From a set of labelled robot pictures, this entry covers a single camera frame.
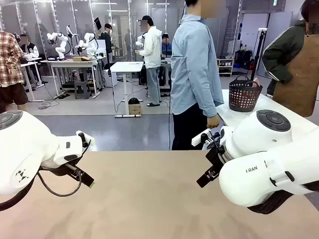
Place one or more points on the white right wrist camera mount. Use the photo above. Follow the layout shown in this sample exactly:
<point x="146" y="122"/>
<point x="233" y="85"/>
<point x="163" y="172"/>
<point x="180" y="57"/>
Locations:
<point x="199" y="138"/>

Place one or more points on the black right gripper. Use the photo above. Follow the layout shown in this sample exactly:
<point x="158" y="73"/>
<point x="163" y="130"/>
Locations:
<point x="216" y="159"/>

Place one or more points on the black tripod white top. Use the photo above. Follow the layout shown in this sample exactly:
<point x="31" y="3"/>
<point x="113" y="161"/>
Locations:
<point x="259" y="47"/>

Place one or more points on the large white table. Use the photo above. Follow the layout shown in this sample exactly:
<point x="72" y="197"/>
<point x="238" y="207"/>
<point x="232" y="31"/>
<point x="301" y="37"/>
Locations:
<point x="231" y="117"/>

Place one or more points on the seated person in varsity jacket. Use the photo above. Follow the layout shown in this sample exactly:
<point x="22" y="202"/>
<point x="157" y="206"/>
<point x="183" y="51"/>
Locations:
<point x="31" y="48"/>

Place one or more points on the person's right forearm blue sleeve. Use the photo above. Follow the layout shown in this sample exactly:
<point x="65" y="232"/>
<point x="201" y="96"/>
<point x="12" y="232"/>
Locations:
<point x="210" y="104"/>

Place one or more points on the small cardboard box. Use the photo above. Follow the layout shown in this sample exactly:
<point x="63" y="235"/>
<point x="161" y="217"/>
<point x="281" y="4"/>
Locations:
<point x="135" y="109"/>

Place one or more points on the black tablet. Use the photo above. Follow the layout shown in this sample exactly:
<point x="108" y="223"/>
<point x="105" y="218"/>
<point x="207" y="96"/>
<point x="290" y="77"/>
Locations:
<point x="98" y="23"/>

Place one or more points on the person in white hoodie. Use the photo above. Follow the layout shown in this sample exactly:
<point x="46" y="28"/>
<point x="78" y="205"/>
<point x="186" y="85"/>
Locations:
<point x="153" y="49"/>

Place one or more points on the person in dark green top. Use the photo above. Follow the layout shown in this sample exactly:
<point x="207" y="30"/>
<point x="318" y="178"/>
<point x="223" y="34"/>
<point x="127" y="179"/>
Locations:
<point x="107" y="41"/>

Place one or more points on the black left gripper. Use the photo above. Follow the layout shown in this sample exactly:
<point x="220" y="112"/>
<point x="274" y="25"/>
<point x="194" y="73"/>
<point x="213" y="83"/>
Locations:
<point x="59" y="168"/>

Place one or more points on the mannequin in plaid shirt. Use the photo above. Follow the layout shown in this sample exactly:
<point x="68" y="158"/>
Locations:
<point x="10" y="62"/>

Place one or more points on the black box white lettering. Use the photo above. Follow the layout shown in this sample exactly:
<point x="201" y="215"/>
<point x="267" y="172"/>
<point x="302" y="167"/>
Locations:
<point x="52" y="58"/>

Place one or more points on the grey plastic stool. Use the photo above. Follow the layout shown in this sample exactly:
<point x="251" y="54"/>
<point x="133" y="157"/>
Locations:
<point x="82" y="89"/>

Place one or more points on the narrow white desk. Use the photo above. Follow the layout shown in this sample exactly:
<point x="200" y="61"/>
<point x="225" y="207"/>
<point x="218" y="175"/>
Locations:
<point x="30" y="64"/>

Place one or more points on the black luggage stack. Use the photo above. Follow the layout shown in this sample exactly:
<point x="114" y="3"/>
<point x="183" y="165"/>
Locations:
<point x="244" y="59"/>

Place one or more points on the white standing desk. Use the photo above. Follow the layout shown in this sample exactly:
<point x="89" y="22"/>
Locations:
<point x="125" y="66"/>

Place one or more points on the grey robot workbench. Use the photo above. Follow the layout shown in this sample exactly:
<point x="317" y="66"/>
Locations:
<point x="72" y="63"/>

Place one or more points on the seated person in blue top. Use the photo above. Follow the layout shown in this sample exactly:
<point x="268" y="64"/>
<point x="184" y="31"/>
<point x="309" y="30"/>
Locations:
<point x="166" y="46"/>

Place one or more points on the dark perforated plastic basket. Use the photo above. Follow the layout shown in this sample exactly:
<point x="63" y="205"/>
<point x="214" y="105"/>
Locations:
<point x="243" y="99"/>

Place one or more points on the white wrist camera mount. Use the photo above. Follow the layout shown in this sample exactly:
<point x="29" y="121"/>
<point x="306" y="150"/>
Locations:
<point x="199" y="138"/>
<point x="91" y="142"/>

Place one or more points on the person in brown apron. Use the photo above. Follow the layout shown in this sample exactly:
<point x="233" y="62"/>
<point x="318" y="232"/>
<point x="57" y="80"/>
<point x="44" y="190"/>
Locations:
<point x="299" y="74"/>

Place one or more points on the pink towel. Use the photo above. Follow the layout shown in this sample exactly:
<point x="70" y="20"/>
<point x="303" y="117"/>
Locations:
<point x="256" y="83"/>

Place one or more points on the flat cardboard box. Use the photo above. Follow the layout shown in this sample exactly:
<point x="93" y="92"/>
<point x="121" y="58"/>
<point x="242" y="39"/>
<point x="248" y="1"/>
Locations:
<point x="82" y="59"/>

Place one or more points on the black bag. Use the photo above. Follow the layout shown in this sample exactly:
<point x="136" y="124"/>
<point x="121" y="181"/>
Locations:
<point x="134" y="100"/>

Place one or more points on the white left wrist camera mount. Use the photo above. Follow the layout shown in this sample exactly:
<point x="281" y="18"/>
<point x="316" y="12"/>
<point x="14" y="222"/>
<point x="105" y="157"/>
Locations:
<point x="91" y="142"/>

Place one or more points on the wooden shoe shelf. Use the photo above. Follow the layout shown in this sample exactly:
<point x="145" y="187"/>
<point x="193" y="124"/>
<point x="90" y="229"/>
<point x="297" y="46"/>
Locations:
<point x="225" y="67"/>

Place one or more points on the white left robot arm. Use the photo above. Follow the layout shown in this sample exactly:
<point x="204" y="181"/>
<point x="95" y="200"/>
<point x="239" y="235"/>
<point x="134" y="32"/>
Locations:
<point x="22" y="149"/>

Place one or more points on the person's right hand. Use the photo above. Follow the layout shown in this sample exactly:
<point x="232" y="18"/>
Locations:
<point x="213" y="122"/>

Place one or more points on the person in light blue shirt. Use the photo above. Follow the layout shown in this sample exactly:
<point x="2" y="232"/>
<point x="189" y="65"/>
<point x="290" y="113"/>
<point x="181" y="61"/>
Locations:
<point x="192" y="62"/>

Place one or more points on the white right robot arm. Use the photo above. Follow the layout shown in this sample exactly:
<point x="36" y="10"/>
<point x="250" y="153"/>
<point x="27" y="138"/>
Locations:
<point x="261" y="159"/>

